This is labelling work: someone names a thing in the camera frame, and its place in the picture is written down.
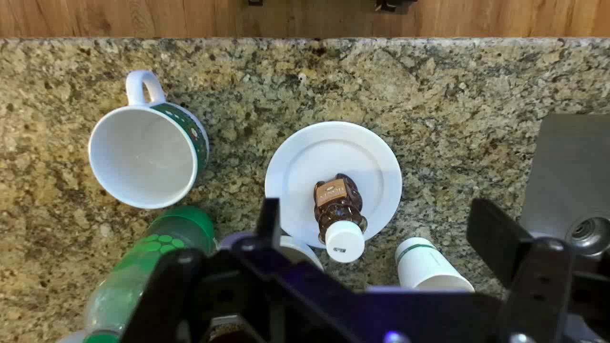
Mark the white mug green band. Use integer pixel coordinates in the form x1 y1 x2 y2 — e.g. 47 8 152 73
85 69 211 212

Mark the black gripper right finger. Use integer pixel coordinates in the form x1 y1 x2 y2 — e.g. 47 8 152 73
466 197 577 343

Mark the white round plate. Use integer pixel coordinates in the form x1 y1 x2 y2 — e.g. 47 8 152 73
262 120 403 250

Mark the green plastic bottle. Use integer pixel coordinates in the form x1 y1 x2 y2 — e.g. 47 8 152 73
81 206 219 343

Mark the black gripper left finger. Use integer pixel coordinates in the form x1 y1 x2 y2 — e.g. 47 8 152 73
119 197 358 343

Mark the white paper cup green stripe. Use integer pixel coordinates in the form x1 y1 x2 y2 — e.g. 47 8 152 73
394 237 476 294

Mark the steel kitchen sink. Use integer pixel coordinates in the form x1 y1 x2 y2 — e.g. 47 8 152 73
520 113 610 256

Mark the honey bottle white cap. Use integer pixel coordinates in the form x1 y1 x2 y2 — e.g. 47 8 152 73
312 172 369 265

